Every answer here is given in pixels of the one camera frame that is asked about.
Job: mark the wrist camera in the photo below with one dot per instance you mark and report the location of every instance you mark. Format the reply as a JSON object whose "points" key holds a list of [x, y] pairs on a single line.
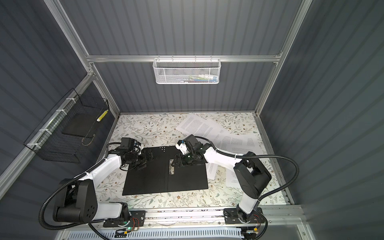
{"points": [[128, 144], [189, 144]]}

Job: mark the yellow green marker pen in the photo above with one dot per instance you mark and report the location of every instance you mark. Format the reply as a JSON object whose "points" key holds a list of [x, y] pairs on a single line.
{"points": [[99, 119]]}

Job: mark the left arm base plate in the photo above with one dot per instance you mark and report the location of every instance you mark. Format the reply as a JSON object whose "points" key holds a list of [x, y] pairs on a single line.
{"points": [[135, 219]]}

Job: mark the black wire basket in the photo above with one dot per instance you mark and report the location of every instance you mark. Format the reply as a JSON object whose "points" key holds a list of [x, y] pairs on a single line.
{"points": [[70, 132]]}

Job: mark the white wire mesh basket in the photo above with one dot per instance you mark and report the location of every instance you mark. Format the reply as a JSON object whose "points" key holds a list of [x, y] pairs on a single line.
{"points": [[166, 73]]}

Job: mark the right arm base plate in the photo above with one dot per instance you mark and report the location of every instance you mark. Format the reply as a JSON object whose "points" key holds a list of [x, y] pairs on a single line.
{"points": [[234, 217]]}

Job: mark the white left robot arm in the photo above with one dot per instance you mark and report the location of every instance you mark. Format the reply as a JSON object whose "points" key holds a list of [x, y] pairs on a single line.
{"points": [[78, 203]]}

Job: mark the floral patterned table mat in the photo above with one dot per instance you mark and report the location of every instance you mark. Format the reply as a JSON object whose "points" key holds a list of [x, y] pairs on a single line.
{"points": [[155, 130]]}

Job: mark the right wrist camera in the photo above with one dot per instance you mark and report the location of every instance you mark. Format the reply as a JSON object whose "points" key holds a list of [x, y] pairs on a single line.
{"points": [[189, 144]]}

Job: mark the pens in white basket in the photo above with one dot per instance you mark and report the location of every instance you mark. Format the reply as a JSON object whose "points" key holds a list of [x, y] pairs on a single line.
{"points": [[199, 79]]}

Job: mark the red folder black inside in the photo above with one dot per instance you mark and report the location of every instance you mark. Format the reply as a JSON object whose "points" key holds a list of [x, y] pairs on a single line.
{"points": [[162, 176]]}

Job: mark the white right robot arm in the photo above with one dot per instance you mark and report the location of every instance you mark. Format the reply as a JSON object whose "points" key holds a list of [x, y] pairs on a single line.
{"points": [[252, 175]]}

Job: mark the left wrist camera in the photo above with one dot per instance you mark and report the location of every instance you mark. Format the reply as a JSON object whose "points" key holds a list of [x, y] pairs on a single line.
{"points": [[128, 144]]}

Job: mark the printed paper sheet back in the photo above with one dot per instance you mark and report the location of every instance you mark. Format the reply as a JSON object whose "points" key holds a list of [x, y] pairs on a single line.
{"points": [[198, 126]]}

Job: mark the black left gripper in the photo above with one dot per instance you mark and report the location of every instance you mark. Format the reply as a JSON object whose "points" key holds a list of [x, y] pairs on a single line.
{"points": [[149, 154]]}

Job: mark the white ventilated front rail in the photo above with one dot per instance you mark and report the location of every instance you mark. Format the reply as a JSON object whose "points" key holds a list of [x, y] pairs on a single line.
{"points": [[174, 234]]}

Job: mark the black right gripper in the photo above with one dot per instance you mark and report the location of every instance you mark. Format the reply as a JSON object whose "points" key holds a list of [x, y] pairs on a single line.
{"points": [[179, 157]]}

